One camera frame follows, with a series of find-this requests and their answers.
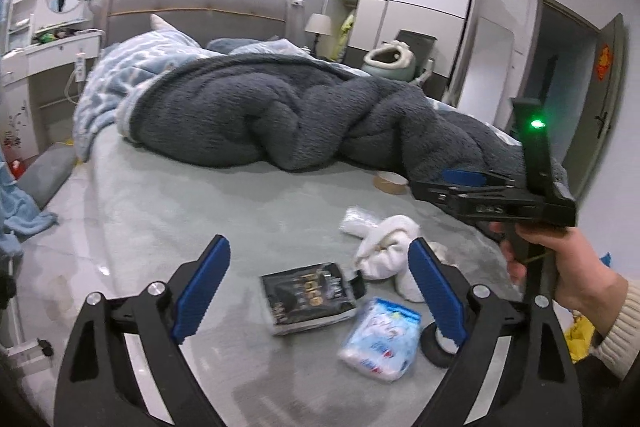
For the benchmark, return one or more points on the person's right hand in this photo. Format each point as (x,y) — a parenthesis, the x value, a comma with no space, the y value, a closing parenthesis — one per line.
(585,277)

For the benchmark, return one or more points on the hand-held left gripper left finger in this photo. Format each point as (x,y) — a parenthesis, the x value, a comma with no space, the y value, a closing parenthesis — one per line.
(200,292)

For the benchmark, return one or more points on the dark blue pillow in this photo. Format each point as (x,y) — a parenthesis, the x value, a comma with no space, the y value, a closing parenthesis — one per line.
(230,45)

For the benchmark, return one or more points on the plush pet bed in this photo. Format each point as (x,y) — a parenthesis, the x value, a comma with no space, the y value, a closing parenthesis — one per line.
(387,62)

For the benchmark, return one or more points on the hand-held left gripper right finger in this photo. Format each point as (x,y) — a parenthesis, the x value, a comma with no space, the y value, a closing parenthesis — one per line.
(435,292)

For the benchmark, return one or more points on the white crumpled towel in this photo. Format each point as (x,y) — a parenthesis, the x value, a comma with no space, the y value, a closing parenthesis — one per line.
(390,247)

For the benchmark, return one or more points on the clear bubble wrap roll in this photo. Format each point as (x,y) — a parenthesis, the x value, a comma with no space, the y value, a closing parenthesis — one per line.
(357,219)

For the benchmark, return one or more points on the dark grey fluffy blanket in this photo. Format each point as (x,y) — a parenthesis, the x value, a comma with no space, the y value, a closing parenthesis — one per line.
(250,117)

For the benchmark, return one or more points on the white table lamp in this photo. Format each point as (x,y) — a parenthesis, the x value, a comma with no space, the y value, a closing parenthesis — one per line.
(317,24)

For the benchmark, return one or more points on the grey padded headboard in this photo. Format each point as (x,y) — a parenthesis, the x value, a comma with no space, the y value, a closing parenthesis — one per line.
(200,2)

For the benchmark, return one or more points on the white clothes rack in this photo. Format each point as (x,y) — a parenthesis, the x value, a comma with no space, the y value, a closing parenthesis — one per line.
(30,349)

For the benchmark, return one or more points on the white pillow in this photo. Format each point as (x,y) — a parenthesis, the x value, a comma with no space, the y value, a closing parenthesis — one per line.
(162,27)

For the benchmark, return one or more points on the white power strip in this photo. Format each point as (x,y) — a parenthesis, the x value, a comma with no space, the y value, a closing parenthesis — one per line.
(80,67)

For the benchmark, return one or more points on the black tape roll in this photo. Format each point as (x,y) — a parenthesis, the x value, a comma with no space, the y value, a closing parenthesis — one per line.
(430,347)

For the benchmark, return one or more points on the light blue pillow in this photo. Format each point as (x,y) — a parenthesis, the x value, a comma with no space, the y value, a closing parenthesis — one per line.
(270,48)

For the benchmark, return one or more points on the white vanity desk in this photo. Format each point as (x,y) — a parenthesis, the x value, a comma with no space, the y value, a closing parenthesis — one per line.
(50,47)

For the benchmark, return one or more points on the light blue robe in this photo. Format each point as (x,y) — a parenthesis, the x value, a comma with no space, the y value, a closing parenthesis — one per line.
(20,207)

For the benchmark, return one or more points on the dark grey chair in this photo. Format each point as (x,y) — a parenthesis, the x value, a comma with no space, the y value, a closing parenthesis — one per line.
(420,42)

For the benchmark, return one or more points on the blue patterned quilt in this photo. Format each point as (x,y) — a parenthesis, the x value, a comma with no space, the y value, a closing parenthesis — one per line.
(120,77)

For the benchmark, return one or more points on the black glossy packet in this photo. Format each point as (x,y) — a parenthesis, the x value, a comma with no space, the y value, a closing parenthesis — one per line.
(305,297)

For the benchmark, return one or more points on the bed with pale grey sheet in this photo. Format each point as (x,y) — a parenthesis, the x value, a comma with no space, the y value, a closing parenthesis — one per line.
(175,207)

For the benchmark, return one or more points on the person's right forearm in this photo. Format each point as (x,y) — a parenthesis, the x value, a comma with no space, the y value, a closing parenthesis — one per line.
(622,337)

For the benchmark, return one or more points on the yellow green garment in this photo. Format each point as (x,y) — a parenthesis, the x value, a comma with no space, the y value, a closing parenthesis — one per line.
(346,34)

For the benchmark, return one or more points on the grey room door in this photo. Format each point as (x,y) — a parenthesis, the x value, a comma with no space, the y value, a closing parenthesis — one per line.
(600,107)

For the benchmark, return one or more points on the grey floor cushion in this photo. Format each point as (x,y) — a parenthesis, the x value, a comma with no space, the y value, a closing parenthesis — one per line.
(47,174)

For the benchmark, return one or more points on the red door decoration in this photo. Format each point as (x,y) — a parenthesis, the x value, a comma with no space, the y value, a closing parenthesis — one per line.
(603,63)

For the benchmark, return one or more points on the blue white tissue pack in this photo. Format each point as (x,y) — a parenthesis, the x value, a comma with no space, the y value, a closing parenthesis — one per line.
(380,342)

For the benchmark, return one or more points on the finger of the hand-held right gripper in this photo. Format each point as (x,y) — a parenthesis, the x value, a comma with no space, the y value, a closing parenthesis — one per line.
(465,177)
(430,194)

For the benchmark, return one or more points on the brown tape roll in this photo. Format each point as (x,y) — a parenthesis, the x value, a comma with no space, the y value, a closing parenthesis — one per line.
(390,184)

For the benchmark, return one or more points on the yellow plastic bag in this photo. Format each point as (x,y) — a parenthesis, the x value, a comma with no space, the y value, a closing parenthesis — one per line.
(580,339)

